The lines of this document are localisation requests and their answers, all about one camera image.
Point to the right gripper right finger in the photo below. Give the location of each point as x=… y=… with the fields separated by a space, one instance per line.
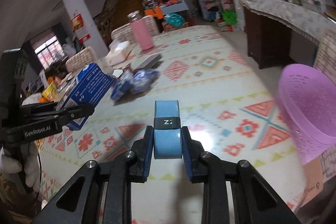
x=254 y=200

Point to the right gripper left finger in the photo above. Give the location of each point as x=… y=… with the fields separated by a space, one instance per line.
x=102 y=191

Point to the long blue carton box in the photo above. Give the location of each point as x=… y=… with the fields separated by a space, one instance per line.
x=89 y=86

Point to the light blue ZZ box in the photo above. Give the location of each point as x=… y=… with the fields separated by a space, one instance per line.
x=167 y=130

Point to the blue tissue packet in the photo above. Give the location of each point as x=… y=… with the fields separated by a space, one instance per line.
x=122 y=85

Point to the blue patterned plastic bag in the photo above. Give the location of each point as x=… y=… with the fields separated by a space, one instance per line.
x=142 y=80

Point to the white gloved left hand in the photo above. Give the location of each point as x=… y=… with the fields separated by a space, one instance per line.
x=11 y=166

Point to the yellow snack box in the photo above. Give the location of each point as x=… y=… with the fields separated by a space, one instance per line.
x=50 y=92

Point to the woven chair far left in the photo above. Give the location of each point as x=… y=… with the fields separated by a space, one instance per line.
x=81 y=59

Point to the purple perforated basket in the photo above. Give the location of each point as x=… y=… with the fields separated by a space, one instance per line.
x=307 y=101

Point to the white tissue pack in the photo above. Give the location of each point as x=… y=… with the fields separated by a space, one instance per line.
x=118 y=52

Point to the woven chair far centre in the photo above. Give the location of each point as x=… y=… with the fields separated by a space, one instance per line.
x=127 y=31

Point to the silver grey small box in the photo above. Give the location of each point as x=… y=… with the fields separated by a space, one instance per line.
x=149 y=62

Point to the pink thermos bottle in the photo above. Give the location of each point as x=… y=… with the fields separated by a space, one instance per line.
x=140 y=31

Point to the woven chair near basket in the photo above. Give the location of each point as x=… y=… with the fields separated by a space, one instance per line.
x=325 y=58

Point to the sideboard with patterned cloth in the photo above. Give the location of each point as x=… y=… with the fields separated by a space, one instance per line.
x=269 y=25

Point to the green bag on floor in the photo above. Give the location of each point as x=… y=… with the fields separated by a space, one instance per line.
x=229 y=17

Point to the red wall calendar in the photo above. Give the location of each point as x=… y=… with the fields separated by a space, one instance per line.
x=80 y=28

